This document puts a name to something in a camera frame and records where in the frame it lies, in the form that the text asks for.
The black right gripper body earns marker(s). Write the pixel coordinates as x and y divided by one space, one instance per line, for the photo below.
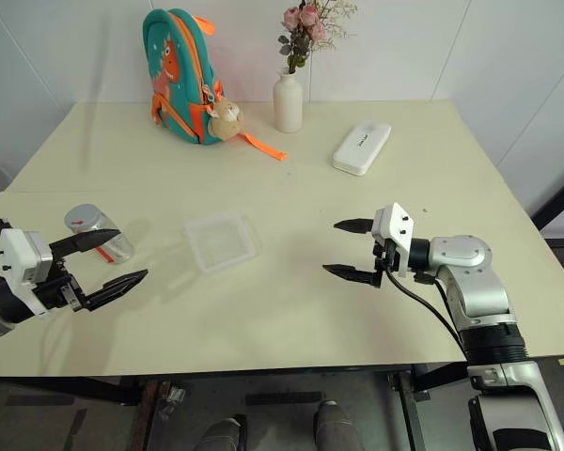
384 258

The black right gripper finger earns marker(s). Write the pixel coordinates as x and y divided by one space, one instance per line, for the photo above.
355 226
350 273

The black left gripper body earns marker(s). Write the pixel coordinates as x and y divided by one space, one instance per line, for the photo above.
56 289

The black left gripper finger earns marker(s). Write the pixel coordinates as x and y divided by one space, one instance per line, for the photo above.
117 286
87 239

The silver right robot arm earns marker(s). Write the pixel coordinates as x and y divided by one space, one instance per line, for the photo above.
479 291

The clear plastic jar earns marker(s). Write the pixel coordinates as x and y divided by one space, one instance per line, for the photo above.
98 235

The clear plastic square tray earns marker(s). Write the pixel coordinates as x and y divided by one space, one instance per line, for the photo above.
223 242

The white rectangular case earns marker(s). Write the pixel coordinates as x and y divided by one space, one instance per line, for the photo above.
362 147

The white ceramic vase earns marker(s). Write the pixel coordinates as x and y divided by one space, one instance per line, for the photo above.
287 101

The teal dinosaur backpack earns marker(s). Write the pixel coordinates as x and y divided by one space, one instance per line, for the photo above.
181 75

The pink dried flower bouquet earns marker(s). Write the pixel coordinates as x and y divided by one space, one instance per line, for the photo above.
312 28

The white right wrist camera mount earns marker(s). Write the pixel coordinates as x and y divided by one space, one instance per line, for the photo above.
397 230

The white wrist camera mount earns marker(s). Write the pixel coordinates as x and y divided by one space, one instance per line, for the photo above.
397 230
21 256

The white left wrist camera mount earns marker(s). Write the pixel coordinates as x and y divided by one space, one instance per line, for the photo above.
21 256

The black metal table frame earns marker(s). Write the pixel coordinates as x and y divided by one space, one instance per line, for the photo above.
216 376

